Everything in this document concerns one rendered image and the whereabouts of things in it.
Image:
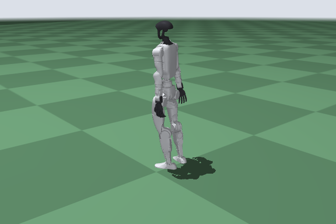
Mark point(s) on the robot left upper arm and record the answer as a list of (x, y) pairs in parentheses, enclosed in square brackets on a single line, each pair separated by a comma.
[(157, 54)]

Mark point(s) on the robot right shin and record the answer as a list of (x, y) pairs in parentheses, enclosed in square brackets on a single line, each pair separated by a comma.
[(178, 140)]

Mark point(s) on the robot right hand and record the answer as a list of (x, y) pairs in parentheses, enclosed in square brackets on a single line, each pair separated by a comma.
[(182, 94)]

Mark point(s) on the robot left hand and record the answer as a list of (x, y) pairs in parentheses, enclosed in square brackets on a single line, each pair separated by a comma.
[(159, 109)]

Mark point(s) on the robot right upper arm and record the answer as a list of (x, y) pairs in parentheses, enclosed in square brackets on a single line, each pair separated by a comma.
[(177, 64)]

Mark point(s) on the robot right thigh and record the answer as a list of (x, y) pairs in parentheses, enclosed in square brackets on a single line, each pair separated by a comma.
[(172, 112)]

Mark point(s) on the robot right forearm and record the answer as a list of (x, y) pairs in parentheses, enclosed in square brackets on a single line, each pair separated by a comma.
[(178, 78)]

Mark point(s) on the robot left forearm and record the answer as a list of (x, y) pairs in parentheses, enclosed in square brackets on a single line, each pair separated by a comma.
[(158, 86)]

